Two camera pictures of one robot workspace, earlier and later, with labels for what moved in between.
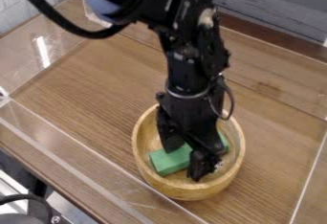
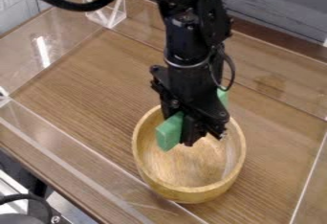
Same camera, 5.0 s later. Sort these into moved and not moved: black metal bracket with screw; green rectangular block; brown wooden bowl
Moved: green rectangular block
Not moved: brown wooden bowl; black metal bracket with screw
